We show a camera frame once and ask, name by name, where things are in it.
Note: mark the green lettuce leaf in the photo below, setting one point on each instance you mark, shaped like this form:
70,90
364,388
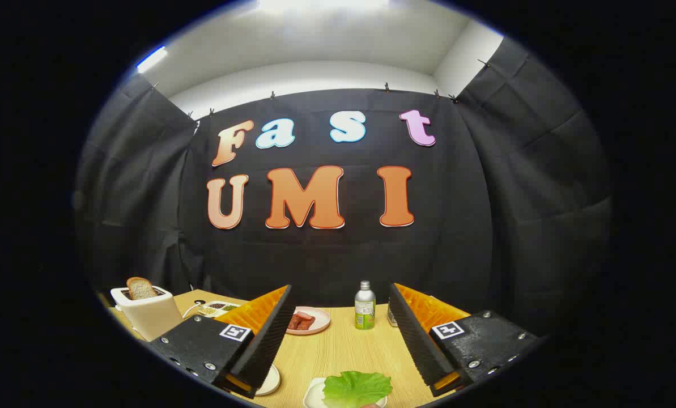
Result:
357,388

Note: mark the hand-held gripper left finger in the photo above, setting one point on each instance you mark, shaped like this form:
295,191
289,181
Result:
270,334

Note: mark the white square plate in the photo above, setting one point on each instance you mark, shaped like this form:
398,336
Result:
314,394

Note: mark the toast bread slice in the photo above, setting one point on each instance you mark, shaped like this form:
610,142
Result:
141,289

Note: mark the white round plate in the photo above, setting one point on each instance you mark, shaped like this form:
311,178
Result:
271,382

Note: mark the red sausage slice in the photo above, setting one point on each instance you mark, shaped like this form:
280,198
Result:
304,314

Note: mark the white divided condiment dish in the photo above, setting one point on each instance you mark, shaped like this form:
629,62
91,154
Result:
216,307

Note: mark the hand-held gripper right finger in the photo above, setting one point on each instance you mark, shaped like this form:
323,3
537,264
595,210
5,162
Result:
414,334

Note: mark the brown meat piece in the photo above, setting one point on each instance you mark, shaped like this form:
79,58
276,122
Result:
307,323
293,323

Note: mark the pink round plate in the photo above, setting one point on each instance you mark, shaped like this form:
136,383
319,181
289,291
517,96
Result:
319,326

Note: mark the green label metal bottle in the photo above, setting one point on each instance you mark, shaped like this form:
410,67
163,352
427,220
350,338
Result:
365,309

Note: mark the ceiling light strip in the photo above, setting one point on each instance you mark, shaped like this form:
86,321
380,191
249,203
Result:
152,59

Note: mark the cream toaster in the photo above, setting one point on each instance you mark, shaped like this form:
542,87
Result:
151,320

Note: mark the black backdrop cloth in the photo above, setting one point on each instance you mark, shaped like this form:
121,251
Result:
338,260

